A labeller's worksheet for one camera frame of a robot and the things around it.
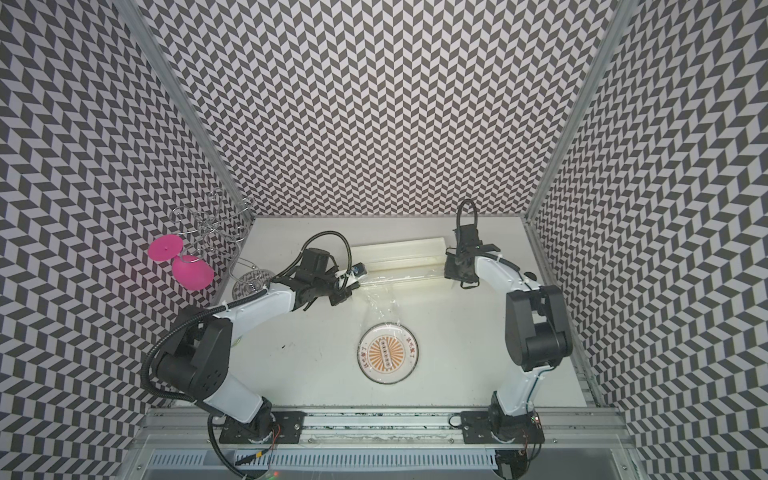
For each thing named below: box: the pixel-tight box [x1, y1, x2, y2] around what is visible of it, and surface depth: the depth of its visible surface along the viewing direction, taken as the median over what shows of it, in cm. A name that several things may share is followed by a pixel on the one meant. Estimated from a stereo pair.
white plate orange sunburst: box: [357, 322, 419, 385], surface depth 86 cm
